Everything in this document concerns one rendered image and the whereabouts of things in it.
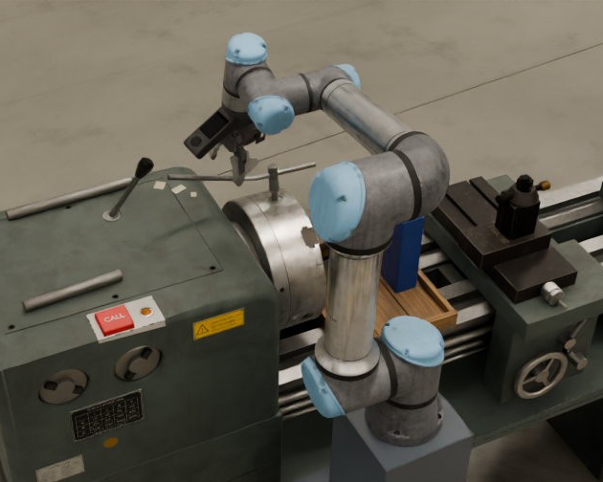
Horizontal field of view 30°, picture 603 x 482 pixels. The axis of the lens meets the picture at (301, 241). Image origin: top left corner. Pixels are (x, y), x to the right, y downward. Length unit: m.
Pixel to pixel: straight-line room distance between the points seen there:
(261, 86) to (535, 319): 1.00
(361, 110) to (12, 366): 0.79
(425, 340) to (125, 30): 3.88
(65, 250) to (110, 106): 2.79
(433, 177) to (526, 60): 3.85
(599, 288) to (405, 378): 0.93
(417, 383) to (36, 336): 0.72
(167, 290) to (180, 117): 2.82
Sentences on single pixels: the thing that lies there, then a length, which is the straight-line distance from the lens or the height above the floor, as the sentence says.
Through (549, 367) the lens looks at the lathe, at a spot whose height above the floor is 0.68.
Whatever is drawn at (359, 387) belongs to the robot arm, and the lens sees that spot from 1.98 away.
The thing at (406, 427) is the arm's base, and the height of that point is 1.15.
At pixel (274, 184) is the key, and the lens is 2.44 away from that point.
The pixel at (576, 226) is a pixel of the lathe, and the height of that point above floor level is 0.83.
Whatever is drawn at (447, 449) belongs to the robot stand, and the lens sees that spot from 2.18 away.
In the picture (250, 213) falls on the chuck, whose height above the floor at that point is 1.24.
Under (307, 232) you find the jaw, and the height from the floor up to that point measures 1.21.
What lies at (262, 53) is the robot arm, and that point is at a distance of 2.08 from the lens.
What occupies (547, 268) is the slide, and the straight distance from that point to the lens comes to 2.79.
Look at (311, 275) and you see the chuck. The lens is 2.43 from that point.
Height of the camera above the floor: 2.75
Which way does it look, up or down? 40 degrees down
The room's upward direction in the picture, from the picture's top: 2 degrees clockwise
